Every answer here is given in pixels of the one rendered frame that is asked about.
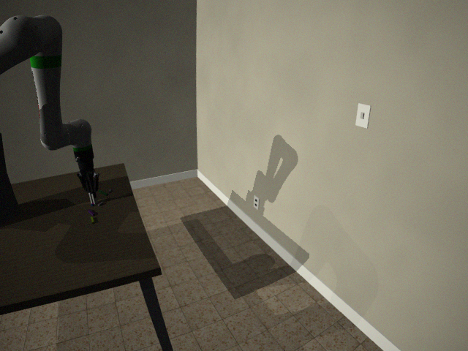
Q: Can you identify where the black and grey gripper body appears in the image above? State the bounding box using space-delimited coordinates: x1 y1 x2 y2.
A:
78 159 95 178

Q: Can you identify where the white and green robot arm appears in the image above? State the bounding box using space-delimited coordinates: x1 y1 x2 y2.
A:
0 15 94 163

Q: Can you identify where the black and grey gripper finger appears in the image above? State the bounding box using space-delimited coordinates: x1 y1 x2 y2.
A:
77 173 93 203
86 172 99 205

